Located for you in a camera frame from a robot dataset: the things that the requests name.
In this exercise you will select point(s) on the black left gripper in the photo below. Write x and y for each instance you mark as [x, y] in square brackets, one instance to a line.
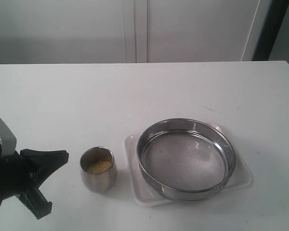
[19, 171]

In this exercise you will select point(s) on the stainless steel cup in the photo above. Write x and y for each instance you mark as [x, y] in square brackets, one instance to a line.
[98, 183]

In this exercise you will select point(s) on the yellow grain powder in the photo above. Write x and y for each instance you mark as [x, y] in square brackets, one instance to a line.
[99, 167]

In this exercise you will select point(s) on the round stainless steel sieve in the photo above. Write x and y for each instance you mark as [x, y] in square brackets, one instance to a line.
[184, 159]

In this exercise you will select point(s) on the white plastic tray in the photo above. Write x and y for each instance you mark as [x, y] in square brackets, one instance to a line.
[145, 195]

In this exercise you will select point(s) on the white cabinet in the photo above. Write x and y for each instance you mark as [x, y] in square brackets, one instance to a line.
[129, 31]

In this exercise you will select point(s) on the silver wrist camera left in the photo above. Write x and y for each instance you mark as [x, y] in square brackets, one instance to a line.
[7, 139]

